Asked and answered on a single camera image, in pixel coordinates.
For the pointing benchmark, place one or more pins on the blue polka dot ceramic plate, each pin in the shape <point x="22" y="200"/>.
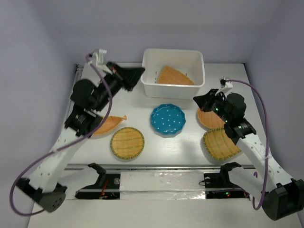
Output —
<point x="167" y="119"/>

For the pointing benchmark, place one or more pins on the white plastic bin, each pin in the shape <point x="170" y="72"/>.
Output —
<point x="189" y="62"/>

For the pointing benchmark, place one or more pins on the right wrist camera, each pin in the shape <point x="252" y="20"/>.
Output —
<point x="225" y="85"/>

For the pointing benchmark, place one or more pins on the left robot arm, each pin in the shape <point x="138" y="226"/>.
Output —
<point x="92" y="105"/>

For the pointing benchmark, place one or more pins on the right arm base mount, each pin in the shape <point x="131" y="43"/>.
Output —
<point x="218" y="186"/>

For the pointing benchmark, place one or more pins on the round orange woven plate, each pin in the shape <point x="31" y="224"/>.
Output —
<point x="209" y="120"/>

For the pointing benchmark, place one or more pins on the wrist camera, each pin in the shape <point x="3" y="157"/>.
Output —
<point x="99" y="57"/>
<point x="225" y="85"/>

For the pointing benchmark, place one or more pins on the aluminium side rail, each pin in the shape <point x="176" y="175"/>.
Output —
<point x="69" y="108"/>

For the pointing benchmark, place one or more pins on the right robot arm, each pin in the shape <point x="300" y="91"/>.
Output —
<point x="272" y="188"/>

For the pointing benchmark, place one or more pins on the yellow fan-shaped bamboo plate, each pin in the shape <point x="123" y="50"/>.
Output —
<point x="218" y="145"/>

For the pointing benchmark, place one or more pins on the round green-rimmed bamboo plate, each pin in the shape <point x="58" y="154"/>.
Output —
<point x="127" y="143"/>

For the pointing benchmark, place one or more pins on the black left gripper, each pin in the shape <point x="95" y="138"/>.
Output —
<point x="129" y="76"/>

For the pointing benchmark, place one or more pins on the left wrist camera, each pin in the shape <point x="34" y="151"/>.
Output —
<point x="99" y="57"/>

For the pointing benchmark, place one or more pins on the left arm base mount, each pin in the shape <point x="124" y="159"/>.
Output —
<point x="106" y="186"/>

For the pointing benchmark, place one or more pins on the orange fish-shaped woven plate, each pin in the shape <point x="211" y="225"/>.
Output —
<point x="110" y="124"/>

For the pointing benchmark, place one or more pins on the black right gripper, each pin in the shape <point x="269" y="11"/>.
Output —
<point x="204" y="101"/>

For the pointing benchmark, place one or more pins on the orange fan-shaped woven plate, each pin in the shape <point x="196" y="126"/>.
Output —
<point x="172" y="76"/>

